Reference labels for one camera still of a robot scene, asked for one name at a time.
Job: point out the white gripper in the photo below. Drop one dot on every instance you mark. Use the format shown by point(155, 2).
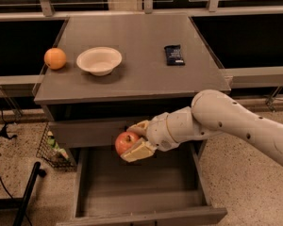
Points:
point(158, 132)

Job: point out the red apple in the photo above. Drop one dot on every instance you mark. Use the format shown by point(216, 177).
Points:
point(125, 141)

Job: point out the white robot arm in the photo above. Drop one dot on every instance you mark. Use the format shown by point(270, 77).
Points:
point(211, 112)

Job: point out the open grey middle drawer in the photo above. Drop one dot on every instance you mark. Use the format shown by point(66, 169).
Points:
point(167, 189)

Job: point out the grey top drawer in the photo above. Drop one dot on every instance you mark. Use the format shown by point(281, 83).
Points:
point(91, 133)

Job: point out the grey drawer cabinet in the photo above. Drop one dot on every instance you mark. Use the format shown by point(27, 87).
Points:
point(143, 85)

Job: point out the dark blue snack bar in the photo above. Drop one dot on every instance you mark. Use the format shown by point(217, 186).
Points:
point(173, 55)

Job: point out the white bowl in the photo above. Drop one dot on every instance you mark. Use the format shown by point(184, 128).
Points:
point(99, 61)

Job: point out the orange fruit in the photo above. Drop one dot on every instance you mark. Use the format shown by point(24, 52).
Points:
point(55, 58)

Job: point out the black stand leg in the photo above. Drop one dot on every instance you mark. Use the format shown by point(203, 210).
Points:
point(20, 204)

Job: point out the black wire basket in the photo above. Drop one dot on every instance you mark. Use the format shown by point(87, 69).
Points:
point(50, 152)

